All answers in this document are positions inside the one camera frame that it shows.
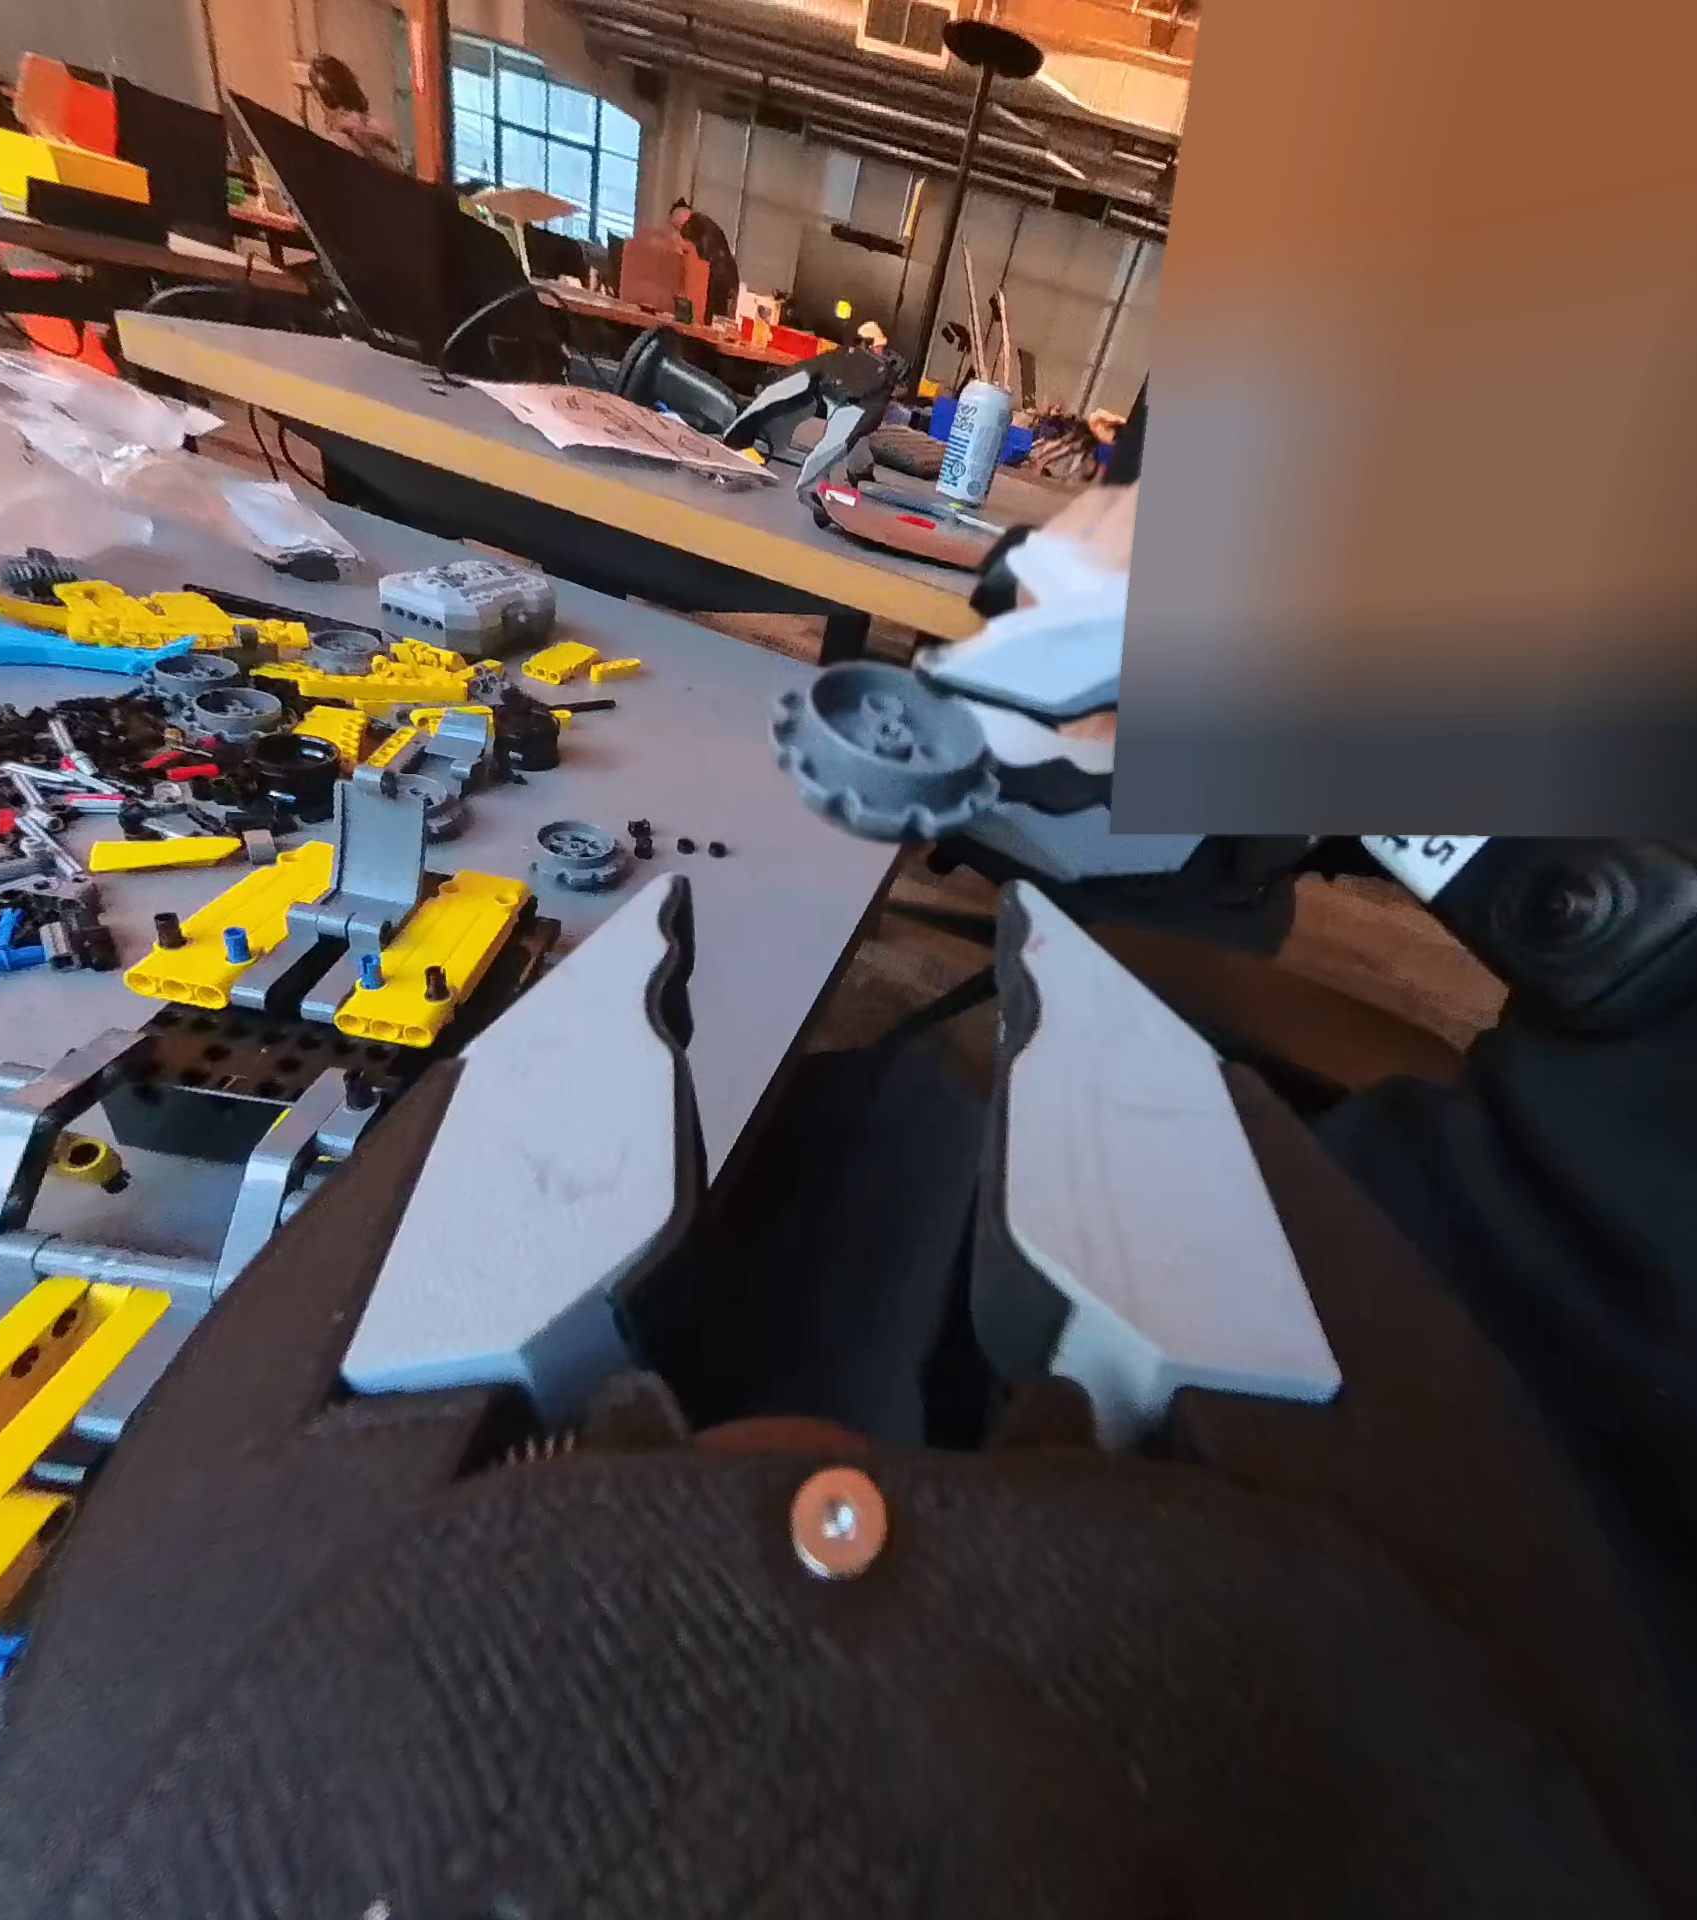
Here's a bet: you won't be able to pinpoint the white drink can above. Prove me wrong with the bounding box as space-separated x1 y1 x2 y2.
935 378 1013 511

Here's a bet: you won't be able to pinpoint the dark wooden table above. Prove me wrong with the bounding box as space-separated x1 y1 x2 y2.
0 193 317 330

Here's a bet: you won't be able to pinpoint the red yellow black boxes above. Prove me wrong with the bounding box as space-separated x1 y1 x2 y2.
0 53 237 253

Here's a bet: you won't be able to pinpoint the black monitor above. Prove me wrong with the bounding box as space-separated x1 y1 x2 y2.
223 90 561 380

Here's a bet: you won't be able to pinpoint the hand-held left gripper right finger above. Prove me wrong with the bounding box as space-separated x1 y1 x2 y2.
968 880 1344 1452

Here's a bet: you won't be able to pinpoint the long black beam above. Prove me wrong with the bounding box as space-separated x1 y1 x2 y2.
184 582 389 637

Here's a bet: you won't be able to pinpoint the black floor lamp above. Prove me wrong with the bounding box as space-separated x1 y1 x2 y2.
914 18 1049 402

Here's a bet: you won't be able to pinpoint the blue brick separator tool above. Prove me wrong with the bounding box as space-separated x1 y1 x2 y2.
0 620 198 682

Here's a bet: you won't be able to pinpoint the pile of small building pieces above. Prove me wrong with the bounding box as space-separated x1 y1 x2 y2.
0 672 282 997

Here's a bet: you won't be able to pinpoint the yellow long frame beam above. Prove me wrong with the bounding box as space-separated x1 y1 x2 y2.
52 582 313 657

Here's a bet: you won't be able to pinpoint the black cable loop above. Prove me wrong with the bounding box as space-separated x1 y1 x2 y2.
433 283 568 389

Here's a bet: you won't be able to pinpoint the grey battery box brick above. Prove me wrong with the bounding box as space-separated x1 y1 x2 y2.
379 559 559 660

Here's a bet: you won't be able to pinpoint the paned window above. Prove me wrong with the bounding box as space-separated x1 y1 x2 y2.
449 37 644 253

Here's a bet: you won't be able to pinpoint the black white handheld tool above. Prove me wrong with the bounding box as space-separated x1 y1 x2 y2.
614 325 913 507

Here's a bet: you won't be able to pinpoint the pale adjoining table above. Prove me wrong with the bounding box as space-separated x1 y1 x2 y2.
111 307 1079 650

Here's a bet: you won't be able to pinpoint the heap of yellow beams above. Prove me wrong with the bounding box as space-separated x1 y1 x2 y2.
254 637 647 783

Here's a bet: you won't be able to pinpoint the person's leg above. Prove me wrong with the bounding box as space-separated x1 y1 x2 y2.
638 1004 1697 1920

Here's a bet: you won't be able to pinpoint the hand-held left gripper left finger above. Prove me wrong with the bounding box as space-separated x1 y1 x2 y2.
338 874 709 1404

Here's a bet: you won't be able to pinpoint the paper sheet with line drawings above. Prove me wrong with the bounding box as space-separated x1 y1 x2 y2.
464 378 779 487

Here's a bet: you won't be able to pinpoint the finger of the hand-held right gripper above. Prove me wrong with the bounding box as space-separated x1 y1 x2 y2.
920 528 1135 720
931 756 1198 891

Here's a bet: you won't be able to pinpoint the clear plastic bag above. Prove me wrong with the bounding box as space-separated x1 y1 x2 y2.
0 336 365 582

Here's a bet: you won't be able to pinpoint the red-rimmed dark tray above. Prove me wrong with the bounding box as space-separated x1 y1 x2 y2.
802 476 1032 574

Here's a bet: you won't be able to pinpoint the small yellow curved panel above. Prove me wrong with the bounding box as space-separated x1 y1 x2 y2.
86 835 245 878

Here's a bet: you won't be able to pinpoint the partly built yellow vehicle model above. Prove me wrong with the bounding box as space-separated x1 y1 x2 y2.
0 780 565 1729

